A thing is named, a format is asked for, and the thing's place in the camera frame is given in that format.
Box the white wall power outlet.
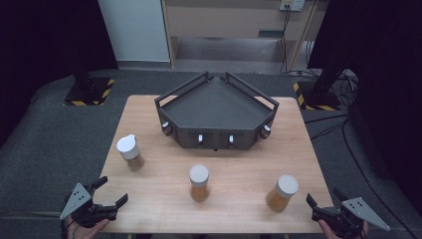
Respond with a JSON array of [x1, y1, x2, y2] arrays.
[[279, 0, 307, 13]]

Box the person's left hand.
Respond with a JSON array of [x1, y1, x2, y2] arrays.
[[66, 217, 110, 239]]

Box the left hand-held gripper cable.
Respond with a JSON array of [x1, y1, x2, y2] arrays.
[[60, 218, 80, 239]]

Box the black curtain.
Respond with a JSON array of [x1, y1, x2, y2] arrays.
[[307, 0, 422, 208], [0, 0, 119, 147]]

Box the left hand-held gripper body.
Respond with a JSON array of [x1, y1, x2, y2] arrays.
[[60, 182, 117, 229]]

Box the black stand with striped base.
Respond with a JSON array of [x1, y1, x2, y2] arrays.
[[292, 59, 352, 113], [63, 63, 116, 108]]

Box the dark grey corner rack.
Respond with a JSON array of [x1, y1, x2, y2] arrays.
[[153, 71, 281, 152]]

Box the person's right hand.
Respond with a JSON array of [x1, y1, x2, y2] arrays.
[[317, 219, 369, 239]]

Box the orange spice jar white lid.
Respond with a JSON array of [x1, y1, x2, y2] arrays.
[[188, 163, 211, 203], [265, 174, 301, 214]]

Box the long black floor cable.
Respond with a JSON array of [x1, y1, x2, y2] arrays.
[[303, 113, 422, 239]]

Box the spice jar with flip lid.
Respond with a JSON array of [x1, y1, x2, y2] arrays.
[[115, 133, 146, 172]]

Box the black outlet cable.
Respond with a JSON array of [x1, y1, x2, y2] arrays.
[[279, 4, 294, 75]]

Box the tangle of black cables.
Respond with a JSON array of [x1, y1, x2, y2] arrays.
[[331, 69, 360, 108]]

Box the white panel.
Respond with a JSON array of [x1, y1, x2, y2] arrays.
[[97, 0, 171, 63]]

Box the wooden cabinet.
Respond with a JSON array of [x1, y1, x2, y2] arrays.
[[160, 0, 321, 73]]

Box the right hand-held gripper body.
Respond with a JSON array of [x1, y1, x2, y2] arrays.
[[312, 197, 391, 239]]

